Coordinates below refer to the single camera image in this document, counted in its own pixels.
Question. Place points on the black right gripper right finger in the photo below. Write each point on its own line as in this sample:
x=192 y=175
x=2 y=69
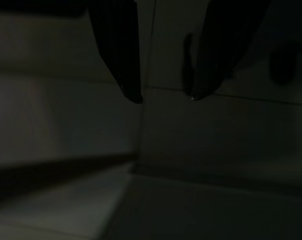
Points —
x=221 y=50

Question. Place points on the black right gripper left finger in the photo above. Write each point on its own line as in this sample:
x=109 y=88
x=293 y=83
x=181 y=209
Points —
x=118 y=50

